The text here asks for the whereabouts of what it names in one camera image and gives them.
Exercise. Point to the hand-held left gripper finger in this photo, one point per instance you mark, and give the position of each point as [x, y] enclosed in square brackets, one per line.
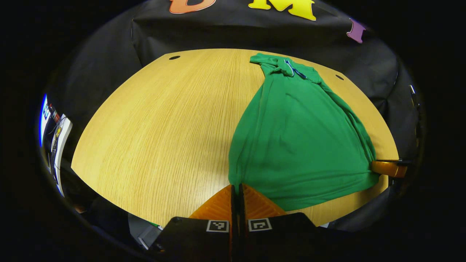
[241, 207]
[233, 207]

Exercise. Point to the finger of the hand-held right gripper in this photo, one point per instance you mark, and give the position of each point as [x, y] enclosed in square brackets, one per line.
[389, 169]

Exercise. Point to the green T-shirt with blue trim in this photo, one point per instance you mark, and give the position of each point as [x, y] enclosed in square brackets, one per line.
[298, 145]

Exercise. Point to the grey flat object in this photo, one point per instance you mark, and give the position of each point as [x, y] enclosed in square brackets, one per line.
[143, 231]

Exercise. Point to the black backdrop cloth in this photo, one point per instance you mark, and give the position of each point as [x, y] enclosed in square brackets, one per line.
[255, 29]

